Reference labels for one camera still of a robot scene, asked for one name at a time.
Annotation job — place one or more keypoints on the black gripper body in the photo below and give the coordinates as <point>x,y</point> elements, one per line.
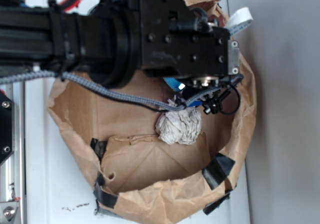
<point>180,42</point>

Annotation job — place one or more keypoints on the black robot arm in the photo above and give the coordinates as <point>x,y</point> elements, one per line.
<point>105,44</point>

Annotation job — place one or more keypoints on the crumpled white paper ball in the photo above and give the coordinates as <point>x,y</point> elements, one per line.
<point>181,127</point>

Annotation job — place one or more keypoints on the brown paper bag tray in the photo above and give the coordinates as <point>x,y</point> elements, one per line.
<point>140,177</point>

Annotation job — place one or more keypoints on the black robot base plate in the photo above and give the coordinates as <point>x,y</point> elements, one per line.
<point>6,127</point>

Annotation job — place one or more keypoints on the silver aluminium frame rail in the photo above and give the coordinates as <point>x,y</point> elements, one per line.
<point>13,202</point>

